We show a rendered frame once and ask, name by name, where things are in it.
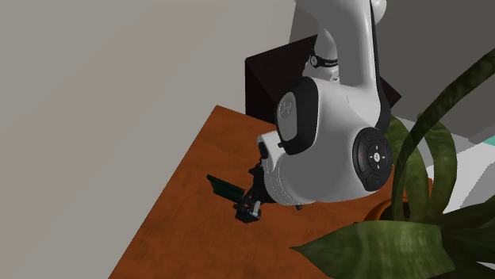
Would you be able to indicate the green plant in orange pot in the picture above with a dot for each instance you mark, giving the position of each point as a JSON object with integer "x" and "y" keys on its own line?
{"x": 386, "y": 247}

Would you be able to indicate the dark green flat box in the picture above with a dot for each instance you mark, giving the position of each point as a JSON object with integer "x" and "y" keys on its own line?
{"x": 225, "y": 188}

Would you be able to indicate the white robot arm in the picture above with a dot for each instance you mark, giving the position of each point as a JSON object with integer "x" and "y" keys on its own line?
{"x": 332, "y": 162}

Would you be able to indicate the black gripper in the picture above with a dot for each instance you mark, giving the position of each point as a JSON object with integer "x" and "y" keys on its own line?
{"x": 258, "y": 184}

